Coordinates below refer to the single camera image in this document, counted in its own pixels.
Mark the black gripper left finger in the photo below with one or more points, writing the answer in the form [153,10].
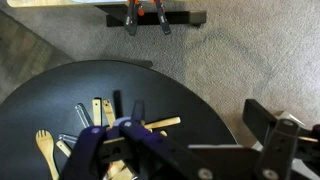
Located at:
[88,150]

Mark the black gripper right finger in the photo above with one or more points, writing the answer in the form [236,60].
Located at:
[280,146]

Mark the bamboo spoon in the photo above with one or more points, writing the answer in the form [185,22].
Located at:
[163,133]

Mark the bamboo spork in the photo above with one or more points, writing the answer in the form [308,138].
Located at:
[45,140]

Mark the narrow bamboo spatula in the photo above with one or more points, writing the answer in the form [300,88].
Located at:
[96,113]

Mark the black stand foot bar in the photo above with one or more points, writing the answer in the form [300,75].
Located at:
[183,17]

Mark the orange black bar clamp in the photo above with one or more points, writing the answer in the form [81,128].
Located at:
[131,20]
[162,18]

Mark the wooden spatula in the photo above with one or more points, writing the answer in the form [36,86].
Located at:
[163,122]

